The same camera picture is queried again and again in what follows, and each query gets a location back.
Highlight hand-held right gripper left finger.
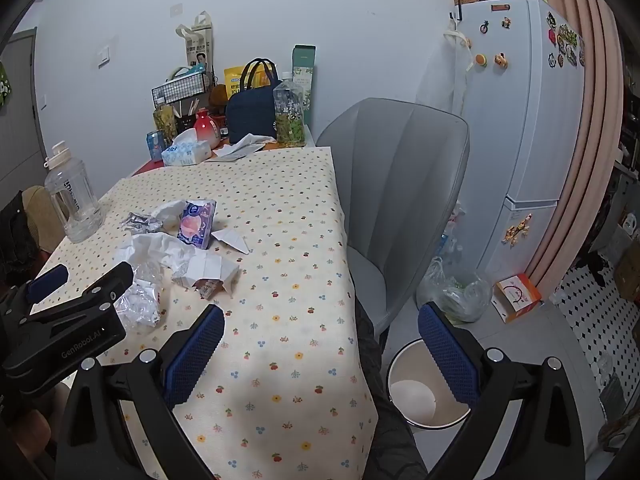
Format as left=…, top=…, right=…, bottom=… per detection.
left=55, top=304, right=225, bottom=480

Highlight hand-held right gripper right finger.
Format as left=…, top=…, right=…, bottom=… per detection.
left=417, top=302, right=587, bottom=480

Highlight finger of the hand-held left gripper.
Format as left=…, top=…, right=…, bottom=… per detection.
left=10, top=261, right=135, bottom=348
left=10, top=263, right=70, bottom=311

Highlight clear plastic wrapper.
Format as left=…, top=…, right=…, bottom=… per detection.
left=112, top=260, right=163, bottom=331

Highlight white waste bin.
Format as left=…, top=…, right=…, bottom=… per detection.
left=386, top=338, right=481, bottom=431

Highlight dark cloth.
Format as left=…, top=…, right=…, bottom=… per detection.
left=0, top=190, right=41, bottom=286

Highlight crumpled white paper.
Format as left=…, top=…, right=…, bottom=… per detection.
left=116, top=232, right=196, bottom=273

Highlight tan cushion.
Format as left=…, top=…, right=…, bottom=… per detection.
left=22, top=186, right=66, bottom=253

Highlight clear plastic bag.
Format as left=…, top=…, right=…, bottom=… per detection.
left=416, top=256, right=493, bottom=324

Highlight silver foil wrapper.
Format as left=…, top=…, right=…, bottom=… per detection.
left=122, top=211, right=151, bottom=233

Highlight clear plastic water jug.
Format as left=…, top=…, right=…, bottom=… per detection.
left=44, top=141, right=106, bottom=244

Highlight flattened white carton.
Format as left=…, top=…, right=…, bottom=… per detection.
left=171, top=252, right=241, bottom=297

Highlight orange and white box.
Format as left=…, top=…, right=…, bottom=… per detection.
left=490, top=273, right=542, bottom=324

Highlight crumpled white tissue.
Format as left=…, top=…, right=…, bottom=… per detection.
left=147, top=200, right=188, bottom=233

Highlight purple tissue packet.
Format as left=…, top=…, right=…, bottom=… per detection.
left=177, top=199, right=217, bottom=251

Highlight bag of empty bottles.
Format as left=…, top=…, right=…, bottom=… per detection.
left=440, top=202, right=466, bottom=266

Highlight folded white paper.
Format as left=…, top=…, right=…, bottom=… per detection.
left=211, top=228, right=251, bottom=255

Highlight floral tablecloth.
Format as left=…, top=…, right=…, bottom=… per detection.
left=30, top=146, right=381, bottom=480

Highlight yellow flower magnet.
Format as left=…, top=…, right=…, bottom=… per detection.
left=504, top=214, right=533, bottom=248

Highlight blue soft tissue pack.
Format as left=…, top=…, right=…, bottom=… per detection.
left=161, top=128, right=213, bottom=167

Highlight grey door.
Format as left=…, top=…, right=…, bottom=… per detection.
left=0, top=27, right=46, bottom=196

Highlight glass jar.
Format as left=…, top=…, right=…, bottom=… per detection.
left=152, top=104, right=178, bottom=143

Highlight red bottle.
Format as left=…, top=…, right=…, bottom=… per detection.
left=194, top=108, right=221, bottom=150

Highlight loose white papers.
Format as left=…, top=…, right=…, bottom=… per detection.
left=212, top=133, right=277, bottom=162

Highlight grey upholstered chair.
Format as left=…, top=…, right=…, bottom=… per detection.
left=316, top=97, right=471, bottom=338

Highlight navy lunch bag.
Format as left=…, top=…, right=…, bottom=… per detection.
left=225, top=58, right=282, bottom=143

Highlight dark storage shelf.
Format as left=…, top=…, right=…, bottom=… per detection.
left=585, top=110, right=640, bottom=281

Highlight white fridge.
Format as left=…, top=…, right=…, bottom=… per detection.
left=452, top=0, right=587, bottom=273

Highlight yellow packet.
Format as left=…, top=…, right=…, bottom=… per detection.
left=223, top=64, right=248, bottom=101

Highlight green tea bottle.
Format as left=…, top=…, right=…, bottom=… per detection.
left=272, top=71, right=307, bottom=148

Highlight white paper bag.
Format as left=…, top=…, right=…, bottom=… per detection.
left=175, top=10, right=215, bottom=73

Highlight white tote bag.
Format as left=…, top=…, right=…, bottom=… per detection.
left=442, top=27, right=473, bottom=116

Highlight pink curtain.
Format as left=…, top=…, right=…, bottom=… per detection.
left=517, top=0, right=626, bottom=286

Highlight tall green box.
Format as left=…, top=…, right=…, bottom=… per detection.
left=292, top=45, right=317, bottom=128

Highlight cluster of fridge magnets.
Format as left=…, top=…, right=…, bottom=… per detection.
left=545, top=10, right=586, bottom=68

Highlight black wire basket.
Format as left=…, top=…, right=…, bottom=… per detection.
left=151, top=71, right=211, bottom=107

